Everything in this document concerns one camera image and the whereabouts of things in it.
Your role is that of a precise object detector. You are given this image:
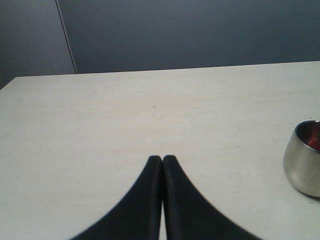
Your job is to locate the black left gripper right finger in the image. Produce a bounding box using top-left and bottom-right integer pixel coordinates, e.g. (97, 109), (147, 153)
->
(162, 155), (259, 240)

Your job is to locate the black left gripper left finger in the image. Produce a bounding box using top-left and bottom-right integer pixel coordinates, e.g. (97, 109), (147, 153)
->
(73, 155), (163, 240)

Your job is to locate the stainless steel cup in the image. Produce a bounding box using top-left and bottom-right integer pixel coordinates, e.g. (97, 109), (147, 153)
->
(283, 120), (320, 198)

